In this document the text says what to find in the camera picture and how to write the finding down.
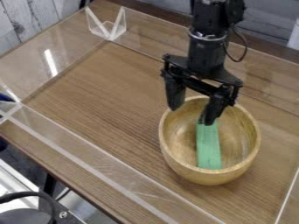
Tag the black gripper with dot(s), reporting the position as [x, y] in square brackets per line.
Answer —
[201, 72]

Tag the wooden brown bowl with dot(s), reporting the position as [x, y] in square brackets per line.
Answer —
[239, 137]

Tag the green rectangular block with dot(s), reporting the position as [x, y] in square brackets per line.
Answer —
[209, 147]

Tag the blue object at left edge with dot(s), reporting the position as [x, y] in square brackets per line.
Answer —
[6, 98]

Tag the clear acrylic enclosure wall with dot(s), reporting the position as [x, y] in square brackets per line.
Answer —
[89, 102]

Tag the black metal bracket with screw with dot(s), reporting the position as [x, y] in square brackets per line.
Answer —
[65, 216]

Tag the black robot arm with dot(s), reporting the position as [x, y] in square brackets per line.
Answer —
[217, 15]

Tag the black table leg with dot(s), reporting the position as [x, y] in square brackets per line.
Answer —
[50, 184]

